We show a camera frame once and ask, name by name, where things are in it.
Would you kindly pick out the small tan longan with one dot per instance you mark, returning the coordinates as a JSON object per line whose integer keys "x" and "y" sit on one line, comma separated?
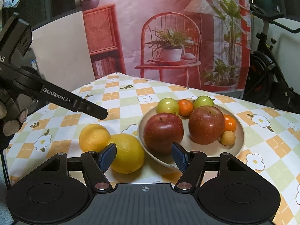
{"x": 227, "y": 138}

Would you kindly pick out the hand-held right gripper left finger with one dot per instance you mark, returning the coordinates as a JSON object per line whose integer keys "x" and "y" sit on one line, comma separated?
{"x": 109, "y": 155}

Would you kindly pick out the black exercise bike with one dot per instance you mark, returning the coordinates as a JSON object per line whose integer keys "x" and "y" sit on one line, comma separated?
{"x": 260, "y": 75}

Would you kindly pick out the green apple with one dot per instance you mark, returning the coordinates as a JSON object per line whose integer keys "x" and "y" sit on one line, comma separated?
{"x": 203, "y": 101}

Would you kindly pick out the person's left hand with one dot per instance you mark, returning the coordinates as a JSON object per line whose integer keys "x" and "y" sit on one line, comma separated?
{"x": 10, "y": 127}

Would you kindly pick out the yellow-green apple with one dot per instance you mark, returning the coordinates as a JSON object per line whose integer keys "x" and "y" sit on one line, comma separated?
{"x": 167, "y": 105}

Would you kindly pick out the pink printed backdrop cloth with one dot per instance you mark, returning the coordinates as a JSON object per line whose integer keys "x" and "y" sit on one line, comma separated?
{"x": 140, "y": 4}

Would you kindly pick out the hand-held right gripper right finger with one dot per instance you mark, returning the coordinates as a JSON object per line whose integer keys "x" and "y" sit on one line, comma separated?
{"x": 179, "y": 157}

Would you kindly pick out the beige plate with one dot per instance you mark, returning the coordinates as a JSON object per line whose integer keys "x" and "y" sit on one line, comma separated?
{"x": 159, "y": 158}

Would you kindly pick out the red apple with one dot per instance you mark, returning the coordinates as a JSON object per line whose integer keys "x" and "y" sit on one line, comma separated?
{"x": 206, "y": 124}
{"x": 161, "y": 133}

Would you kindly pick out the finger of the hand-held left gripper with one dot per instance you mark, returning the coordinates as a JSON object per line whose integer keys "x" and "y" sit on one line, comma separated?
{"x": 58, "y": 96}

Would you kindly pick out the checked floral tablecloth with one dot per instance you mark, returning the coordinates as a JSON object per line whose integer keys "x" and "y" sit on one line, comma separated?
{"x": 269, "y": 150}

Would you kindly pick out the orange tangerine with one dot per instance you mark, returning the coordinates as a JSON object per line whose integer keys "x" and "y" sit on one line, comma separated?
{"x": 230, "y": 123}
{"x": 185, "y": 107}

